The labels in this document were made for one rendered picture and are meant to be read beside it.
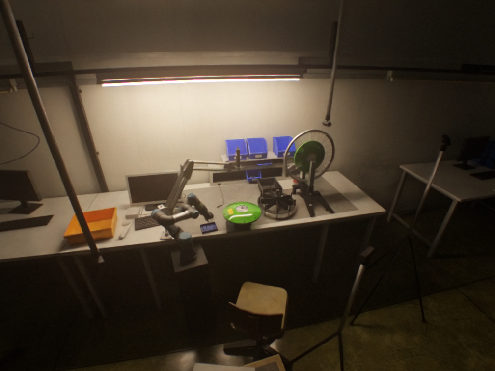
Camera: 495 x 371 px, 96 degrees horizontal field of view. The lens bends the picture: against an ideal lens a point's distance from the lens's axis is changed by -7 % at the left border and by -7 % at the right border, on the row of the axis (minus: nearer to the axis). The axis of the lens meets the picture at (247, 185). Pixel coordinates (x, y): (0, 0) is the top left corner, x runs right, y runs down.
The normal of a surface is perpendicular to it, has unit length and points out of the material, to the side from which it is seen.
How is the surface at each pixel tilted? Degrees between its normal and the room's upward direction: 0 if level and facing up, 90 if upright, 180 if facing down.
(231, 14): 90
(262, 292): 0
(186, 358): 0
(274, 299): 0
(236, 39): 90
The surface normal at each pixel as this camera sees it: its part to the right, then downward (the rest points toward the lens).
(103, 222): 0.00, -0.88
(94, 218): 0.33, 0.39
